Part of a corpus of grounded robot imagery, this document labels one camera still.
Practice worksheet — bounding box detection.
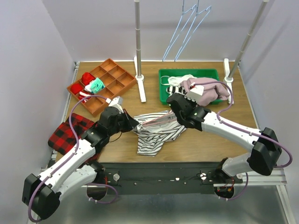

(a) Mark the thin striped tank top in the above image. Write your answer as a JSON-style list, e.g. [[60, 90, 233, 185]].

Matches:
[[133, 111, 186, 156]]

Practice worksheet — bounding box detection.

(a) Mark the pink wire hanger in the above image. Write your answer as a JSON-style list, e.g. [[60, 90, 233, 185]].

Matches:
[[142, 111, 177, 126]]

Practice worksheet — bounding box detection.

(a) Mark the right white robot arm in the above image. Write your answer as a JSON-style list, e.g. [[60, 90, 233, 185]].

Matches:
[[166, 93, 282, 183]]

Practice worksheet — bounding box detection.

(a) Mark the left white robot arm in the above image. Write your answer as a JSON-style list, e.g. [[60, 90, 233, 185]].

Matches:
[[22, 106, 139, 223]]

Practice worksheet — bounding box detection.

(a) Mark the wide striped garment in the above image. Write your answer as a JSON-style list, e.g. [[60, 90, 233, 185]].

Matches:
[[160, 74, 194, 96]]

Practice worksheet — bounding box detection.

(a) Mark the mauve pink garment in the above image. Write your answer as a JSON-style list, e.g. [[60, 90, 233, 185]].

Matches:
[[181, 77, 230, 106]]

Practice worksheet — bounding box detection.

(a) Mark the green plastic bin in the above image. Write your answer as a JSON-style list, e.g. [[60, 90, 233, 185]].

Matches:
[[159, 69, 220, 105]]

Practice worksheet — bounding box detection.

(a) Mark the teal white sock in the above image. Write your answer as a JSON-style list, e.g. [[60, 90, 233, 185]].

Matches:
[[85, 77, 105, 94]]

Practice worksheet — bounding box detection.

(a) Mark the red white striped sock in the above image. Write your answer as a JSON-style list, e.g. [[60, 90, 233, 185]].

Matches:
[[78, 91, 91, 104]]

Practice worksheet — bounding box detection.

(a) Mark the orange compartment tray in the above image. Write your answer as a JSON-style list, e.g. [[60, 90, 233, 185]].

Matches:
[[67, 58, 139, 114]]

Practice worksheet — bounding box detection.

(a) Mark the left white rack foot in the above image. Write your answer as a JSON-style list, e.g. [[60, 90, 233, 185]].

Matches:
[[134, 56, 146, 103]]

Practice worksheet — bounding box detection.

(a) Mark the white rack foot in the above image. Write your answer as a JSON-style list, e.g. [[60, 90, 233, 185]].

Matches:
[[134, 56, 146, 103], [223, 58, 234, 92]]

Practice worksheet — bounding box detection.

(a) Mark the lower red sock ball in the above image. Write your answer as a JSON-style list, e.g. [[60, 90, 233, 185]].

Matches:
[[70, 83, 84, 95]]

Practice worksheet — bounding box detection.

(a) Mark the red sock ball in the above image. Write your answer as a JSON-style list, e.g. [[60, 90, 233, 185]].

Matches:
[[81, 72, 95, 86], [70, 83, 84, 95]]

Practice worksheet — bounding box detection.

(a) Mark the upper red sock ball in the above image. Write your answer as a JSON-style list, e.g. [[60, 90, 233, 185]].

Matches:
[[81, 72, 95, 86]]

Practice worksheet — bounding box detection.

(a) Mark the right white rack foot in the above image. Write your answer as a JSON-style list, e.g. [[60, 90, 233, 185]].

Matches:
[[223, 58, 234, 92]]

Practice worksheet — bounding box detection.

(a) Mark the red black plaid shirt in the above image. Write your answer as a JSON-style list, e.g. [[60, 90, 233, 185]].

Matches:
[[48, 113, 94, 155]]

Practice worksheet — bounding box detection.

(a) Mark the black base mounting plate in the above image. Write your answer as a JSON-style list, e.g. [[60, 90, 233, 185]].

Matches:
[[92, 161, 243, 195]]

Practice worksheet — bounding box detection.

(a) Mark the left metal rack pole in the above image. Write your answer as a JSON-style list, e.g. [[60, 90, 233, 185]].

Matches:
[[134, 0, 142, 80]]

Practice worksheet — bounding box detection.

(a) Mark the metal rack pole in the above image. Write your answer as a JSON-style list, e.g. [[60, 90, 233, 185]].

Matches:
[[134, 0, 142, 80], [227, 0, 269, 80]]

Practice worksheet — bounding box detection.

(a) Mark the right metal rack pole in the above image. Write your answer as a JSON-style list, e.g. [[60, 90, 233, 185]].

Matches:
[[227, 0, 269, 80]]

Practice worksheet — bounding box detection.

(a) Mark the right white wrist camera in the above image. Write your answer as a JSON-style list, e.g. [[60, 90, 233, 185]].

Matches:
[[185, 85, 204, 102]]

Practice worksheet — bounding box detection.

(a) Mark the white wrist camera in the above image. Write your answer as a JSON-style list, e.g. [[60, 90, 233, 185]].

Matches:
[[185, 85, 204, 102], [105, 96, 124, 113]]

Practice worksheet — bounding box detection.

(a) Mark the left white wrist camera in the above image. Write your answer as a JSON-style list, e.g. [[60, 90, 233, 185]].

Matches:
[[105, 96, 124, 113]]

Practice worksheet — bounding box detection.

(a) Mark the right blue wire hanger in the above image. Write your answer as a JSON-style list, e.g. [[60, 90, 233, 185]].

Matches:
[[172, 0, 212, 62]]

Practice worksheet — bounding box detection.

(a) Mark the blue wire hanger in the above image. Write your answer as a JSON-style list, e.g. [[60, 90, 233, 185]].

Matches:
[[162, 1, 199, 62], [172, 0, 212, 62]]

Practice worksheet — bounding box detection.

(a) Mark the left blue wire hanger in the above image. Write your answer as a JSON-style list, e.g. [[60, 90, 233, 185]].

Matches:
[[162, 1, 199, 62]]

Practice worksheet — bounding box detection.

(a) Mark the aluminium frame rail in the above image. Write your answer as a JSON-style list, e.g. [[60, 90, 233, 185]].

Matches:
[[248, 168, 287, 186]]

